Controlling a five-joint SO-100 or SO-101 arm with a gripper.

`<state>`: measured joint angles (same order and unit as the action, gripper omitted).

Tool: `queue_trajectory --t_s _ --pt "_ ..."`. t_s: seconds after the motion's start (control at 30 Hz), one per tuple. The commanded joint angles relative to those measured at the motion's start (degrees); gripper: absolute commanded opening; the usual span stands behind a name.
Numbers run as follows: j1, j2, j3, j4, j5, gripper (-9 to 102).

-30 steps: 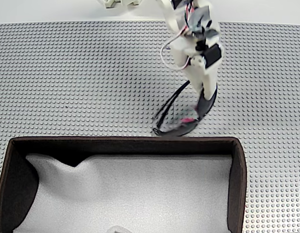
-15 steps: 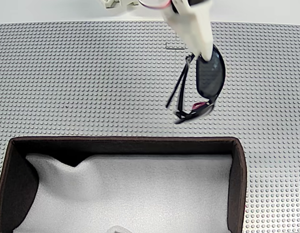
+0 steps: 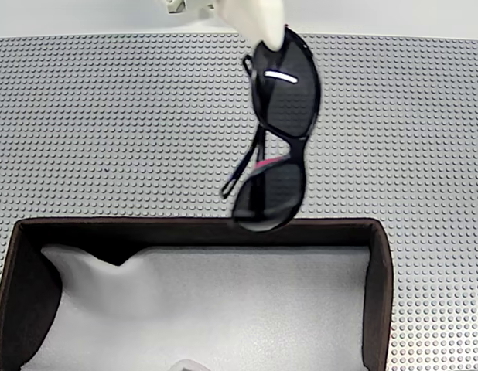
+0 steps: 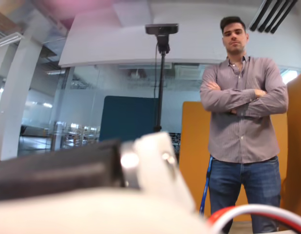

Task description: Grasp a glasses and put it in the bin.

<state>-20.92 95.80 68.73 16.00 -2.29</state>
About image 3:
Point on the black sunglasses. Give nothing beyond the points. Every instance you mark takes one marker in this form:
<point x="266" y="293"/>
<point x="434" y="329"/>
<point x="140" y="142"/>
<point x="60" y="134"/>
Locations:
<point x="289" y="100"/>

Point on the brown woven bin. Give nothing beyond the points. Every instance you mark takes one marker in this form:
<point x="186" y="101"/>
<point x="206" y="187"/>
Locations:
<point x="378" y="290"/>

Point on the grey studded baseplate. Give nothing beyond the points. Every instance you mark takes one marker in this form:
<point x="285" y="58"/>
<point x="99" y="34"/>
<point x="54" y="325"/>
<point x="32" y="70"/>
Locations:
<point x="107" y="116"/>

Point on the small pale grey object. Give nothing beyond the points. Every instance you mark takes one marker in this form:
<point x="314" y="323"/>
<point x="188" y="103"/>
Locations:
<point x="190" y="365"/>

